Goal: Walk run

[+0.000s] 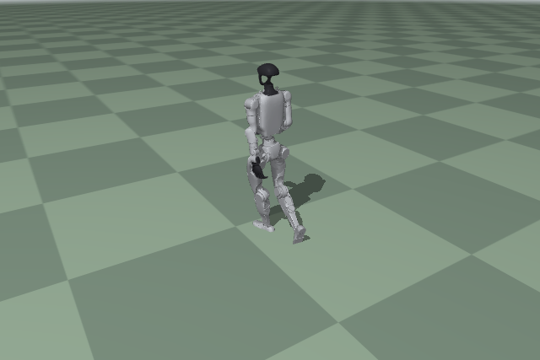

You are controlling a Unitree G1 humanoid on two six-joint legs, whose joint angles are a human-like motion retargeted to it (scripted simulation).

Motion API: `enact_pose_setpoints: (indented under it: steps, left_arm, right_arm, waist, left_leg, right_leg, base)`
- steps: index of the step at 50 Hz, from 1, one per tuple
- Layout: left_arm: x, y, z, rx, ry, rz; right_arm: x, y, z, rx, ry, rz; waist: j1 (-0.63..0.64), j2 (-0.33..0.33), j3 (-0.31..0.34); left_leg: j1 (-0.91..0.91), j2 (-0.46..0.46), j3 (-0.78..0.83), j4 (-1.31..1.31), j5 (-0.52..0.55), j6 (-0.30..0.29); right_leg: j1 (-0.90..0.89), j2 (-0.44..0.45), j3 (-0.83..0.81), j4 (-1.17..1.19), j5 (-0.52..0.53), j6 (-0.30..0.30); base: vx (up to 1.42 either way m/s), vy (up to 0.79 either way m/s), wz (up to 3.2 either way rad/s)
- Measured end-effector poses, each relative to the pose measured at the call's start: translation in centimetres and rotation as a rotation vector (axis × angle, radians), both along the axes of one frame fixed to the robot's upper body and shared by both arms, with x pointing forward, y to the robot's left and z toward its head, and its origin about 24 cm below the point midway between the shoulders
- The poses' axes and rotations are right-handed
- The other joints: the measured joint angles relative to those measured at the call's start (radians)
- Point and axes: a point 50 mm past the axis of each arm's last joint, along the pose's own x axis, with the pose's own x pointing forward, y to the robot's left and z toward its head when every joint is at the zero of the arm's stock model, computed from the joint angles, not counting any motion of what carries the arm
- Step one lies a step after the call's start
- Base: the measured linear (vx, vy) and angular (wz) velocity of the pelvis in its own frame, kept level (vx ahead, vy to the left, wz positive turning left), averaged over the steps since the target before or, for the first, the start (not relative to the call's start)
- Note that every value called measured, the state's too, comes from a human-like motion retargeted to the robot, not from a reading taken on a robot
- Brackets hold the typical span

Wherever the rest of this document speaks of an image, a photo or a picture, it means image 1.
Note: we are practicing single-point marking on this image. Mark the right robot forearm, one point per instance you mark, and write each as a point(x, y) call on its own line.
point(283, 129)

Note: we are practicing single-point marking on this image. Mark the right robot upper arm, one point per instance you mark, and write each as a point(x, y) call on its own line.
point(287, 110)

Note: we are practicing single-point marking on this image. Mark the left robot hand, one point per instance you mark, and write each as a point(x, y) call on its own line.
point(257, 169)

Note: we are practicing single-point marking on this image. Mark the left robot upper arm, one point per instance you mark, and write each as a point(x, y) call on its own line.
point(251, 105)

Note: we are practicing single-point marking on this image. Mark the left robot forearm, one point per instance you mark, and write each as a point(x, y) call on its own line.
point(253, 146)

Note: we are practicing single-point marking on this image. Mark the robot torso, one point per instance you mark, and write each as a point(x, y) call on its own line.
point(270, 114)

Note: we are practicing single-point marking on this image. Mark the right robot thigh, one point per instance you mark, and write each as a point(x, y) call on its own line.
point(278, 168)

